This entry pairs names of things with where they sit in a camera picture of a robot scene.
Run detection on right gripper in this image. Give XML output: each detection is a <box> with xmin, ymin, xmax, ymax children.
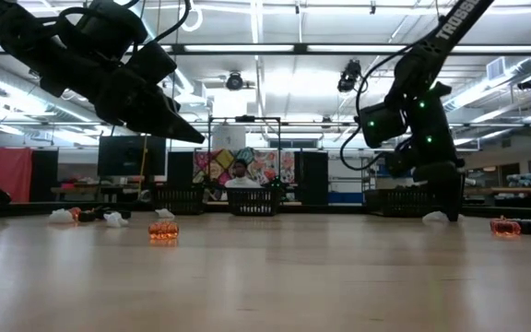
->
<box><xmin>406</xmin><ymin>82</ymin><xmax>466</xmax><ymax>223</ymax></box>

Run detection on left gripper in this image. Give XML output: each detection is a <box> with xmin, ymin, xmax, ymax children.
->
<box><xmin>88</xmin><ymin>68</ymin><xmax>207</xmax><ymax>145</ymax></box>

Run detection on black partition panel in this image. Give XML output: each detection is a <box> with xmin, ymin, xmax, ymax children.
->
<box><xmin>32</xmin><ymin>148</ymin><xmax>60</xmax><ymax>204</ymax></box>
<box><xmin>167</xmin><ymin>150</ymin><xmax>195</xmax><ymax>190</ymax></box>
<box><xmin>294</xmin><ymin>151</ymin><xmax>330</xmax><ymax>207</ymax></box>

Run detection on black monitor screen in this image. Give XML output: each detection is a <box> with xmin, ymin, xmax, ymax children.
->
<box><xmin>97</xmin><ymin>135</ymin><xmax>168</xmax><ymax>178</ymax></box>

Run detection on black plastic lattice basket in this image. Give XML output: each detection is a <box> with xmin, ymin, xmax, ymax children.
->
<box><xmin>364</xmin><ymin>186</ymin><xmax>435</xmax><ymax>218</ymax></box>
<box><xmin>227</xmin><ymin>187</ymin><xmax>281</xmax><ymax>217</ymax></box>
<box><xmin>154</xmin><ymin>186</ymin><xmax>206</xmax><ymax>216</ymax></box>

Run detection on blue storage bin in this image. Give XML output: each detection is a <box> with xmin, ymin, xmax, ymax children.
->
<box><xmin>377</xmin><ymin>162</ymin><xmax>427</xmax><ymax>178</ymax></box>

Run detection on wooden workbench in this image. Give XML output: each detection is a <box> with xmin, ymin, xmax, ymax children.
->
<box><xmin>463</xmin><ymin>185</ymin><xmax>531</xmax><ymax>196</ymax></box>

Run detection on person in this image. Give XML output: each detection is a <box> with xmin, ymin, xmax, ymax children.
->
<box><xmin>224</xmin><ymin>159</ymin><xmax>263</xmax><ymax>189</ymax></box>

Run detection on dark cluttered table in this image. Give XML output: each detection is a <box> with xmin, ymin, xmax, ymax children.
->
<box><xmin>51</xmin><ymin>183</ymin><xmax>156</xmax><ymax>204</ymax></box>

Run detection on blue box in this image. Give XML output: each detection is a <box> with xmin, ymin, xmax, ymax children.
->
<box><xmin>327</xmin><ymin>191</ymin><xmax>364</xmax><ymax>205</ymax></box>

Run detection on white air vent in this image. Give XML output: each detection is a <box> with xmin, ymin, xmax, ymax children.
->
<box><xmin>485</xmin><ymin>56</ymin><xmax>507</xmax><ymax>82</ymax></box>

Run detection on black rig-mounted light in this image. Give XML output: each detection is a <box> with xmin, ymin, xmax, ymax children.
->
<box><xmin>336</xmin><ymin>58</ymin><xmax>364</xmax><ymax>94</ymax></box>

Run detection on red curtain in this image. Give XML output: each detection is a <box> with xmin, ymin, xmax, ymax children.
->
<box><xmin>0</xmin><ymin>147</ymin><xmax>34</xmax><ymax>204</ymax></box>

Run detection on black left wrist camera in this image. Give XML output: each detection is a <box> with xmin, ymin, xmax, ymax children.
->
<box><xmin>124</xmin><ymin>41</ymin><xmax>178</xmax><ymax>87</ymax></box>

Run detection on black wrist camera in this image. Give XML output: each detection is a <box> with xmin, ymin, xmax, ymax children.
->
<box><xmin>124</xmin><ymin>41</ymin><xmax>178</xmax><ymax>87</ymax></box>
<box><xmin>383</xmin><ymin>149</ymin><xmax>415</xmax><ymax>179</ymax></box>

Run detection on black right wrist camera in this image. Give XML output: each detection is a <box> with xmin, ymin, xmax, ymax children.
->
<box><xmin>383</xmin><ymin>149</ymin><xmax>415</xmax><ymax>179</ymax></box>

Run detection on colourful wall mural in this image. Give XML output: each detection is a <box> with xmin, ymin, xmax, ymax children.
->
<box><xmin>194</xmin><ymin>147</ymin><xmax>297</xmax><ymax>202</ymax></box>

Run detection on black overhead camera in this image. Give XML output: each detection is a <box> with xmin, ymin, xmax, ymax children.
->
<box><xmin>224</xmin><ymin>70</ymin><xmax>246</xmax><ymax>92</ymax></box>

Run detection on white hanging ring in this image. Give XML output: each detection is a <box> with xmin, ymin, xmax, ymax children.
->
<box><xmin>178</xmin><ymin>2</ymin><xmax>205</xmax><ymax>34</ymax></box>

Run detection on black left camera cable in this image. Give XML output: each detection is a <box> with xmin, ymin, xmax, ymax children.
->
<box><xmin>152</xmin><ymin>0</ymin><xmax>194</xmax><ymax>45</ymax></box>

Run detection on black camera cable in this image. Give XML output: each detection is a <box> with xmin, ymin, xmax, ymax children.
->
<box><xmin>340</xmin><ymin>27</ymin><xmax>437</xmax><ymax>172</ymax></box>
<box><xmin>152</xmin><ymin>0</ymin><xmax>194</xmax><ymax>45</ymax></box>

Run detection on black aluminium table frame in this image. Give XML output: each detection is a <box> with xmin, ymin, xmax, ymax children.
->
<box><xmin>0</xmin><ymin>198</ymin><xmax>531</xmax><ymax>220</ymax></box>

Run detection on black right camera cable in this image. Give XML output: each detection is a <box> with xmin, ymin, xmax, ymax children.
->
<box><xmin>340</xmin><ymin>27</ymin><xmax>437</xmax><ymax>172</ymax></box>

